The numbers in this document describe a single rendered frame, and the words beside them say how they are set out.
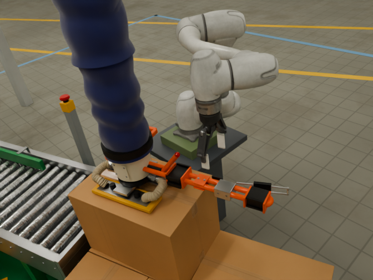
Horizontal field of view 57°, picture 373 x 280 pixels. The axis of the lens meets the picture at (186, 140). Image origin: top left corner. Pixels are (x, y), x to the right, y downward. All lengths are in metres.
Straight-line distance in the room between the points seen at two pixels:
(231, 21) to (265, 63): 0.54
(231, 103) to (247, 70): 0.95
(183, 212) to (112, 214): 0.32
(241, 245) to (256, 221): 0.84
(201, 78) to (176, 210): 0.65
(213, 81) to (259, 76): 0.15
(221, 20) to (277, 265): 1.18
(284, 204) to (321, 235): 0.37
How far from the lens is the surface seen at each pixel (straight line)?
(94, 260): 1.98
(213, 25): 1.62
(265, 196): 1.32
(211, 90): 1.12
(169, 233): 1.44
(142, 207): 1.53
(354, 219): 2.83
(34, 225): 2.34
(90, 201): 1.69
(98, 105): 1.35
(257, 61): 1.14
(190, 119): 2.07
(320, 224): 2.74
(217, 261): 1.83
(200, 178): 1.42
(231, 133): 2.27
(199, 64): 1.09
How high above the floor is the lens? 2.04
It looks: 35 degrees down
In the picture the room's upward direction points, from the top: 9 degrees counter-clockwise
